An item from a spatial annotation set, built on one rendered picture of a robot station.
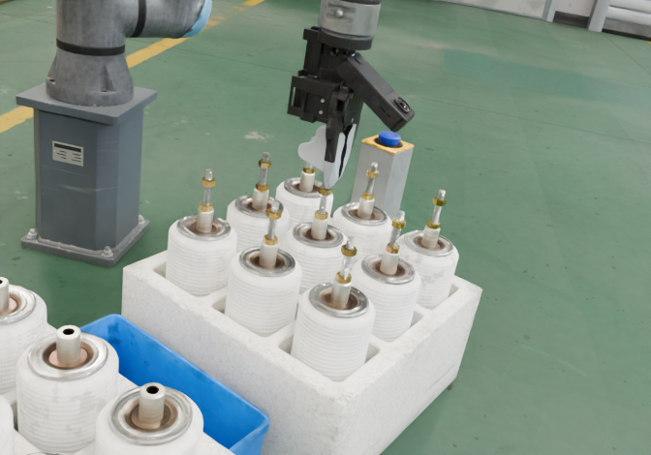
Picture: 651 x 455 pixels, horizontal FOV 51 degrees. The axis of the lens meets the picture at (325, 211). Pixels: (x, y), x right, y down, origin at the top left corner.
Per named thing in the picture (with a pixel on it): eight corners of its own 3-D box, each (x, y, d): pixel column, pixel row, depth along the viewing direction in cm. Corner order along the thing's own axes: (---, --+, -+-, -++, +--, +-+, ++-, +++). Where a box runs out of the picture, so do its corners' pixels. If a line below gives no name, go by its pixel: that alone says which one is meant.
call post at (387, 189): (332, 288, 136) (360, 141, 123) (352, 277, 141) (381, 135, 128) (361, 304, 132) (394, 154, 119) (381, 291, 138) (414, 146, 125)
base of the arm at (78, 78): (29, 95, 120) (27, 38, 116) (72, 75, 134) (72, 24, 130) (110, 112, 119) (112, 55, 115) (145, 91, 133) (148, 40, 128)
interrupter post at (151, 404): (131, 417, 63) (133, 389, 61) (151, 405, 65) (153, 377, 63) (149, 431, 62) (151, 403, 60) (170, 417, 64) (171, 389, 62)
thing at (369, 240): (321, 289, 122) (338, 197, 114) (375, 301, 121) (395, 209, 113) (312, 318, 113) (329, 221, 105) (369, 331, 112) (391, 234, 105)
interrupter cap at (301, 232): (332, 256, 96) (332, 251, 96) (283, 239, 98) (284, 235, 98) (350, 235, 103) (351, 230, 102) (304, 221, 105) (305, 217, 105)
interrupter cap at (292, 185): (291, 177, 119) (291, 173, 119) (332, 187, 118) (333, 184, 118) (277, 193, 112) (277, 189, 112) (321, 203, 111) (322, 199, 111)
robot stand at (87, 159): (18, 247, 131) (14, 95, 119) (68, 208, 148) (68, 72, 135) (111, 268, 130) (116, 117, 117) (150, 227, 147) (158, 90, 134)
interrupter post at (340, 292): (339, 310, 84) (343, 288, 83) (325, 301, 86) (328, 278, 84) (352, 304, 86) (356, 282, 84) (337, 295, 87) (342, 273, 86)
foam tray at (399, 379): (118, 367, 105) (122, 266, 98) (280, 281, 135) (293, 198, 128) (320, 516, 87) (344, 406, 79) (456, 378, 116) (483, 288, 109)
